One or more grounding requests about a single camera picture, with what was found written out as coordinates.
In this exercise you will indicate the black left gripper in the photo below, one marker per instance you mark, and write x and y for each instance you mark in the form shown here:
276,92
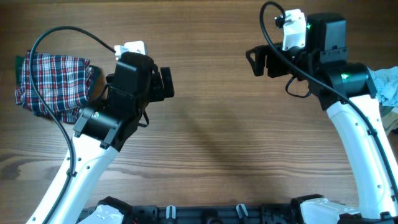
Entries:
158,93

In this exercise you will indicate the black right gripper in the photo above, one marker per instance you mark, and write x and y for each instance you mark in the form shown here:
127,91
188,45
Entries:
257,65

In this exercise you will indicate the plaid shorts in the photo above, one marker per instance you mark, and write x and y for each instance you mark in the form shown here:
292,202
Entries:
64,82

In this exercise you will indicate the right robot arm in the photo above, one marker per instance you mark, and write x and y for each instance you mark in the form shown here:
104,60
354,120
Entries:
314,49

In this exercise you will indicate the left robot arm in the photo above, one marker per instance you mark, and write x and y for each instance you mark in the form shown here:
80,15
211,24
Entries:
102,128

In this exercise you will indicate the green folded cloth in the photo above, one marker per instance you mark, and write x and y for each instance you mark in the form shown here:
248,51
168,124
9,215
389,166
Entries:
20,60

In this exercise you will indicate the light blue striped garment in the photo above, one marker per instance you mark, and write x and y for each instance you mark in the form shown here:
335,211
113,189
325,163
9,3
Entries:
385,81

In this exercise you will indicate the olive tan garment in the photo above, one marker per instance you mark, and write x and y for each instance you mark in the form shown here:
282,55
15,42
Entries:
389,118

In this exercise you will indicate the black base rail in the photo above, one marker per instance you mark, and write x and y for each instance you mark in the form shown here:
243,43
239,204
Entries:
112,210

